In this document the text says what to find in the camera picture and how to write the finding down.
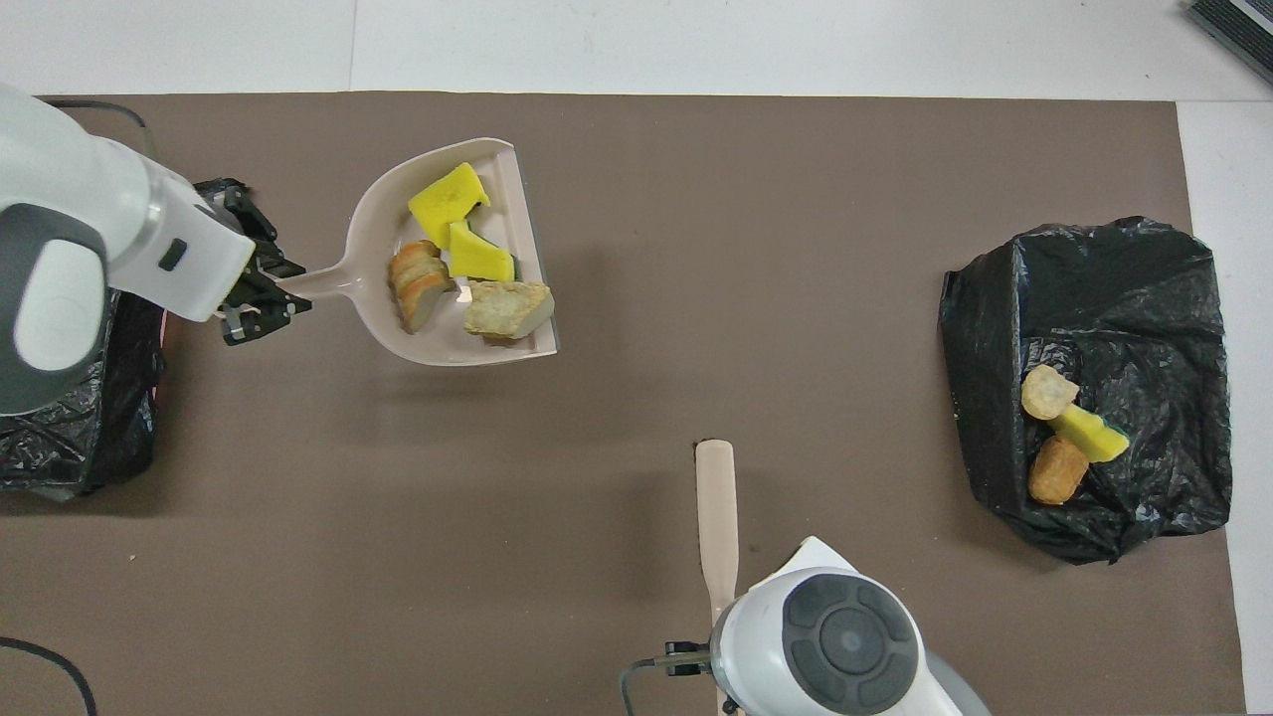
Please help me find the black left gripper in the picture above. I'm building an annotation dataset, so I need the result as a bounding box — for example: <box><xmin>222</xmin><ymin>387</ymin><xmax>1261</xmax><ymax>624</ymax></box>
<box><xmin>197</xmin><ymin>179</ymin><xmax>311</xmax><ymax>346</ymax></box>

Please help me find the beige plastic dustpan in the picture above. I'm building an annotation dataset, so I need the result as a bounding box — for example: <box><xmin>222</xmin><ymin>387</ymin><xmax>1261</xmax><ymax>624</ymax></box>
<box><xmin>278</xmin><ymin>137</ymin><xmax>560</xmax><ymax>367</ymax></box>

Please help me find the beige hand brush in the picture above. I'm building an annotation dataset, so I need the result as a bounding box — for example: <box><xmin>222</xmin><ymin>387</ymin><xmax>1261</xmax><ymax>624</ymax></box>
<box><xmin>694</xmin><ymin>439</ymin><xmax>741</xmax><ymax>627</ymax></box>

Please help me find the striped bread roll piece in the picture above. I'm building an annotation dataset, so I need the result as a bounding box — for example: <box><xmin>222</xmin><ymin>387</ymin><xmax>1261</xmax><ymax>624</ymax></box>
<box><xmin>388</xmin><ymin>240</ymin><xmax>455</xmax><ymax>334</ymax></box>

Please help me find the small yellow sponge wedge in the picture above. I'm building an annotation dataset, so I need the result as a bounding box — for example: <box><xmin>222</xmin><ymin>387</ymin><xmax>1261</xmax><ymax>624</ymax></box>
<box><xmin>448</xmin><ymin>221</ymin><xmax>518</xmax><ymax>282</ymax></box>

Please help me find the brown fried croquette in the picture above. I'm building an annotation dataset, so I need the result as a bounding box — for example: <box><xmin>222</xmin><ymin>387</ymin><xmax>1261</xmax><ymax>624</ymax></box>
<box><xmin>1028</xmin><ymin>436</ymin><xmax>1090</xmax><ymax>505</ymax></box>

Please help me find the pale round bread chunk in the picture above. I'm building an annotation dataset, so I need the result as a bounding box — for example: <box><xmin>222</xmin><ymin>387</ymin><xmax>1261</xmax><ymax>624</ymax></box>
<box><xmin>1020</xmin><ymin>364</ymin><xmax>1080</xmax><ymax>421</ymax></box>

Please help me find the large yellow sponge piece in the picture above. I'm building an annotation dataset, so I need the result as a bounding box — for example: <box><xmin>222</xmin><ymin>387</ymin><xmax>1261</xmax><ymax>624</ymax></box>
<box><xmin>1049</xmin><ymin>403</ymin><xmax>1132</xmax><ymax>464</ymax></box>

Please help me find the black plastic trash bag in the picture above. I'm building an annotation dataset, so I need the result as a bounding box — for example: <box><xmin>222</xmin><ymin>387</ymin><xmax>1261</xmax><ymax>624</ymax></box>
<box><xmin>938</xmin><ymin>216</ymin><xmax>1234</xmax><ymax>566</ymax></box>
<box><xmin>0</xmin><ymin>179</ymin><xmax>250</xmax><ymax>501</ymax></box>

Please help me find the brown table mat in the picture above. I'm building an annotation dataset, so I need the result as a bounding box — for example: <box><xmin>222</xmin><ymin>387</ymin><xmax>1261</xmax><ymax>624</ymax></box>
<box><xmin>0</xmin><ymin>91</ymin><xmax>1247</xmax><ymax>716</ymax></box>

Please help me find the dark grey ribbed box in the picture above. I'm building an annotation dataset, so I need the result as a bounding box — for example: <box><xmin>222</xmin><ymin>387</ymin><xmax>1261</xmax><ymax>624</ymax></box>
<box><xmin>1183</xmin><ymin>0</ymin><xmax>1273</xmax><ymax>86</ymax></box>

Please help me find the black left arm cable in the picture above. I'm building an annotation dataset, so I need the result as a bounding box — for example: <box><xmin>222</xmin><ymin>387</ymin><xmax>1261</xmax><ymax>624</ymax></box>
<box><xmin>0</xmin><ymin>97</ymin><xmax>152</xmax><ymax>716</ymax></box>

